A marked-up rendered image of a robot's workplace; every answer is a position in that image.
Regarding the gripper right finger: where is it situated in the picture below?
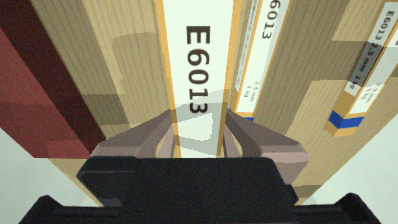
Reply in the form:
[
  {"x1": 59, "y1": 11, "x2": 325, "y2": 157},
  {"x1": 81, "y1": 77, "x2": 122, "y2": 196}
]
[{"x1": 222, "y1": 108, "x2": 310, "y2": 185}]

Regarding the dark red low platform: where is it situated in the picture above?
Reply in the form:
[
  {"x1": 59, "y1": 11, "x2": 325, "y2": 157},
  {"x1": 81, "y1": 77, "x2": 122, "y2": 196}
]
[{"x1": 0, "y1": 0, "x2": 106, "y2": 159}]

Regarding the tan cardboard pack with blue bands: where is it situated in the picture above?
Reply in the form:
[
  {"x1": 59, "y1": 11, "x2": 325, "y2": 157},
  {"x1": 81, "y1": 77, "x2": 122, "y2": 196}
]
[{"x1": 155, "y1": 0, "x2": 242, "y2": 158}]

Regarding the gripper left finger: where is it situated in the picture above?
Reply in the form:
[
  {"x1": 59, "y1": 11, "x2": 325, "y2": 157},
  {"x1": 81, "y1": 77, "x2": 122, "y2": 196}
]
[{"x1": 88, "y1": 109, "x2": 175, "y2": 158}]

